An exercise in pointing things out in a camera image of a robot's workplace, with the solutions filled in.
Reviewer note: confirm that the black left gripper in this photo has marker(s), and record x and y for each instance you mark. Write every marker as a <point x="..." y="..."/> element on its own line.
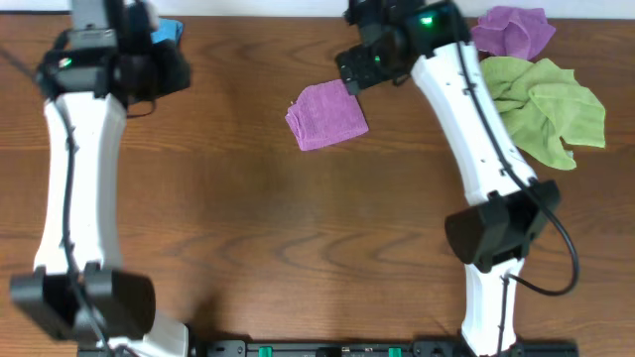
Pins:
<point x="178" y="59"/>

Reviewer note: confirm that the crumpled purple cloth at back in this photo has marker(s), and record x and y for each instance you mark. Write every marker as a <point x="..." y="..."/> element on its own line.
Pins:
<point x="513" y="32"/>

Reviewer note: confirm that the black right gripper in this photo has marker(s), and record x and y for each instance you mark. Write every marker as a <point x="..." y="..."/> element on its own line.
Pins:
<point x="358" y="70"/>

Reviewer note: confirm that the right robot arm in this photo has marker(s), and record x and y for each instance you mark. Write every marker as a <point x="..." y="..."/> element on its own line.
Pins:
<point x="431" y="44"/>

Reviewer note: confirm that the crumpled green cloth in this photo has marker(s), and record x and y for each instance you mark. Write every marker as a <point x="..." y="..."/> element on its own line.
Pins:
<point x="545" y="109"/>

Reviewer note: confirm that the purple microfiber cloth with label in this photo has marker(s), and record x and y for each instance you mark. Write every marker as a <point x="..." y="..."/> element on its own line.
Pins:
<point x="325" y="114"/>

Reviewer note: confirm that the folded blue cloth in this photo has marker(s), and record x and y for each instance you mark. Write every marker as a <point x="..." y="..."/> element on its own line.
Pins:
<point x="168" y="30"/>

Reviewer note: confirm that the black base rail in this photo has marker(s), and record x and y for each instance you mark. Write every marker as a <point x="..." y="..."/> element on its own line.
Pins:
<point x="387" y="348"/>

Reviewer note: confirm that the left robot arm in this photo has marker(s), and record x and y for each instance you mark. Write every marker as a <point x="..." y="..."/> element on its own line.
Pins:
<point x="78" y="291"/>

